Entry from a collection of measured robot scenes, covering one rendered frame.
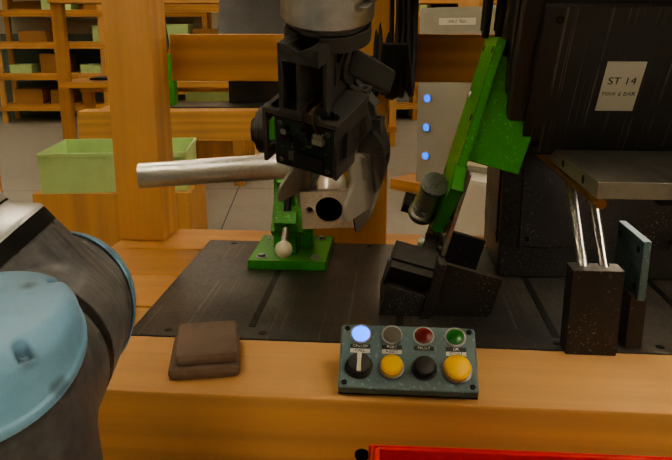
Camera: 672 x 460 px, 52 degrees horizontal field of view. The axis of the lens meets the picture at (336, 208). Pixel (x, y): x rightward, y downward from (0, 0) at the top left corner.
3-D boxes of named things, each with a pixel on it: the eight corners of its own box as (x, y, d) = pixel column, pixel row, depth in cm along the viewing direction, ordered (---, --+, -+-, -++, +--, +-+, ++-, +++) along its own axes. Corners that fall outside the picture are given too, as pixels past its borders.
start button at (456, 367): (471, 383, 73) (472, 378, 72) (443, 382, 73) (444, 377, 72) (469, 358, 75) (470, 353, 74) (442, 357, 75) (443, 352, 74)
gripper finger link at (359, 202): (334, 257, 65) (315, 171, 60) (361, 223, 69) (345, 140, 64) (364, 261, 63) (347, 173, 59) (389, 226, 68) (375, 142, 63)
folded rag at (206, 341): (240, 377, 78) (239, 353, 77) (167, 382, 77) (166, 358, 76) (239, 339, 88) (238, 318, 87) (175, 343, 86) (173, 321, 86)
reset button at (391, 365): (402, 378, 74) (403, 373, 73) (380, 377, 74) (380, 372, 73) (402, 358, 75) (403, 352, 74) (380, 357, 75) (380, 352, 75)
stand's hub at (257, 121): (266, 156, 112) (265, 110, 110) (248, 156, 113) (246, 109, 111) (274, 148, 120) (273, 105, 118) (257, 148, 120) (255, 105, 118)
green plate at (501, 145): (507, 212, 90) (563, 54, 84) (446, 195, 90) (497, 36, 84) (494, 192, 101) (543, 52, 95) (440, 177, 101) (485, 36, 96)
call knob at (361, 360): (370, 378, 74) (370, 372, 73) (346, 377, 74) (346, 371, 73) (371, 356, 76) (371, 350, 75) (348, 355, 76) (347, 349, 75)
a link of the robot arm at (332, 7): (308, -52, 57) (399, -38, 54) (308, 2, 60) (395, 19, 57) (260, -27, 52) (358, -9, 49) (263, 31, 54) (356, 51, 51)
